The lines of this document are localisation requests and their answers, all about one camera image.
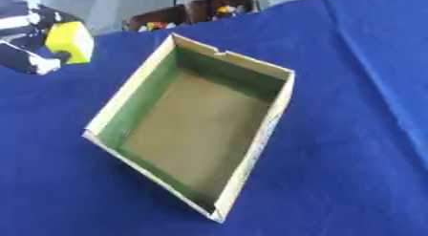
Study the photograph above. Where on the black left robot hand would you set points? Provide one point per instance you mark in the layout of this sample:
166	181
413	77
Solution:
22	36

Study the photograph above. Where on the yellow block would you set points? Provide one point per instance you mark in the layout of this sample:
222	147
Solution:
71	41

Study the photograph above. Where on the dark brown box of toys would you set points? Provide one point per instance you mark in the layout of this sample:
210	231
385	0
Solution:
159	20
220	5

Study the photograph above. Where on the tan cardboard box green inside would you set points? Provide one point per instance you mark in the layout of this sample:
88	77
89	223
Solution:
195	125

